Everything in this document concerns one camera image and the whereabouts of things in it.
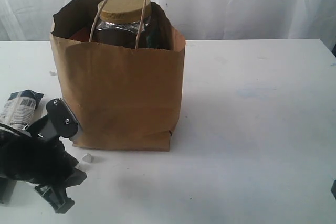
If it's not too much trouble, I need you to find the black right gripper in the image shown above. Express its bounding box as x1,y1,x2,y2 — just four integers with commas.
331,180,336,198

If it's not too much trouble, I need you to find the yellow juice bottle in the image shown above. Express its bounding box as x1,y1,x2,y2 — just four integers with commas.
145,15,162,49

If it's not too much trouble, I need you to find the large brown paper bag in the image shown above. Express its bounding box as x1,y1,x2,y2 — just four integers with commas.
50,0,186,151

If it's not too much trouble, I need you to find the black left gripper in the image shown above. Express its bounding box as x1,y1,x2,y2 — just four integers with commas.
1,116,87,214

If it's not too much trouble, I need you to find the white backdrop curtain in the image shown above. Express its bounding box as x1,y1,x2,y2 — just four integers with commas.
1,0,335,49

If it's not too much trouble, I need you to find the dark blue pasta packet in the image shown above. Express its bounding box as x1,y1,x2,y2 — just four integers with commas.
0,89,45,204

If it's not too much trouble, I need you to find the small white paper scrap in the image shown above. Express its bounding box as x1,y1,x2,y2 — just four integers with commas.
49,71,57,76

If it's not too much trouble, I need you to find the small brown paper pouch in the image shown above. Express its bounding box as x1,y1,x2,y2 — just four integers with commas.
70,26,91,42

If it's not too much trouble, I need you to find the clear nut jar gold lid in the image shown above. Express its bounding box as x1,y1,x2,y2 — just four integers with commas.
92,0,153,48

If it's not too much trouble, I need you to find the white pellet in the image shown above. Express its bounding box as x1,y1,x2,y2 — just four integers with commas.
82,153,94,164

